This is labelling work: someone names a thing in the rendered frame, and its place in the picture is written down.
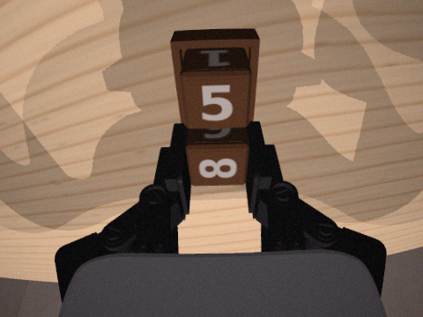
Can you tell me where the brown number cube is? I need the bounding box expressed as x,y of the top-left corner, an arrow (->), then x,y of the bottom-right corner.
180,48 -> 252,129
186,127 -> 249,186

